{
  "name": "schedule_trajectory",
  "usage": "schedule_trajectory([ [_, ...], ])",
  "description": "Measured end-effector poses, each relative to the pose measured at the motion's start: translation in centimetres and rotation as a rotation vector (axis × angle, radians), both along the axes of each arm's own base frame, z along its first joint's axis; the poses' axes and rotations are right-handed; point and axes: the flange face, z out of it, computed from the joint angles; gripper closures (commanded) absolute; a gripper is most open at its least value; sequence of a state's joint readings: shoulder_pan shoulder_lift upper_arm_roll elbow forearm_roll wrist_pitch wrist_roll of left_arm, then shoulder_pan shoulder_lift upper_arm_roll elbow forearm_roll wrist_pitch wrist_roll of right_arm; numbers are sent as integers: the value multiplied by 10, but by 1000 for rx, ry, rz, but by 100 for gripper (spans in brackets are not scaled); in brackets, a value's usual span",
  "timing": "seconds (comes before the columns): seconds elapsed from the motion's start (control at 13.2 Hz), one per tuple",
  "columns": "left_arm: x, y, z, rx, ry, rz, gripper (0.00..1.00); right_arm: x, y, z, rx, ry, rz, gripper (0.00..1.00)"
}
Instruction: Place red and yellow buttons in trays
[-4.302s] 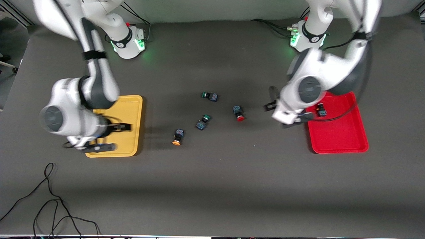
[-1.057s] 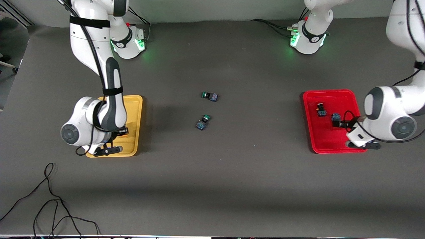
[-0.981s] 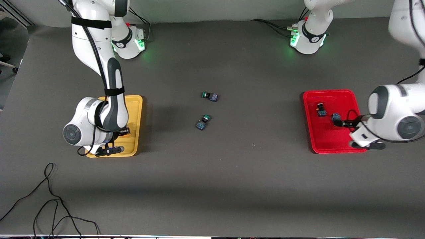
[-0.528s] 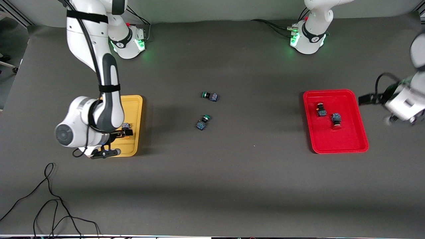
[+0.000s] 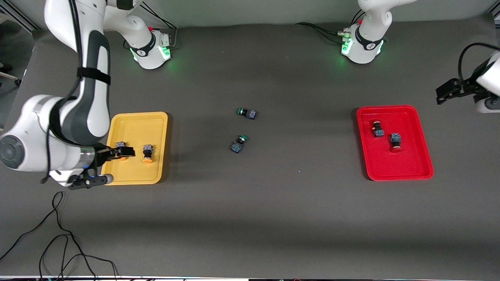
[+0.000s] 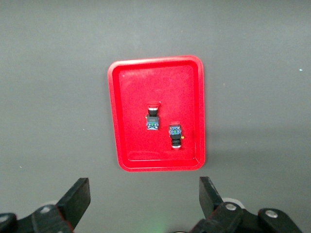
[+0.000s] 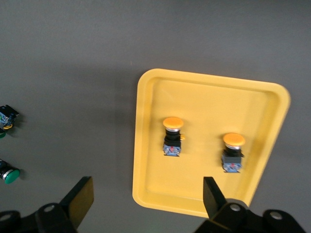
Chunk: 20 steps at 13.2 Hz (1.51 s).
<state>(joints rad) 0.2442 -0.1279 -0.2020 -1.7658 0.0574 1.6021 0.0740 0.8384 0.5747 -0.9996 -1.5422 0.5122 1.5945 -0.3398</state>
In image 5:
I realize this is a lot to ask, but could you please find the yellow plastic tray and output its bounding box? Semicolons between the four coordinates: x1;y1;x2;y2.
101;112;168;185

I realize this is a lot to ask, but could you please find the red plastic tray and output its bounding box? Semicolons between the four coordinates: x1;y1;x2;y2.
356;105;434;181

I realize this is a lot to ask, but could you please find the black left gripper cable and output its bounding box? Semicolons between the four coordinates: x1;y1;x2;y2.
458;42;500;82

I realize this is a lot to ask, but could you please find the thin black loose cable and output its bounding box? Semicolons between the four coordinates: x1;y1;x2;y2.
0;191;118;281

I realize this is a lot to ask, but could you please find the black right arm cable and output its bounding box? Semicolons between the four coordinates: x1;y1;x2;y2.
41;0;85;184

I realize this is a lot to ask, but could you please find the black right base cable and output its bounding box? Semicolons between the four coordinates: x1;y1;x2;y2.
141;2;179;50

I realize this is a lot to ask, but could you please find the black base cable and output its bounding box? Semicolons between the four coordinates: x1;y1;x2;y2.
295;22;352;43
141;2;179;50

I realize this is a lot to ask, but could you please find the black left base cable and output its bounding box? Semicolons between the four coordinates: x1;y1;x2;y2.
295;22;352;43

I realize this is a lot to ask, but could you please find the aluminium frame rail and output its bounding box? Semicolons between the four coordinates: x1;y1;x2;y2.
0;10;40;32

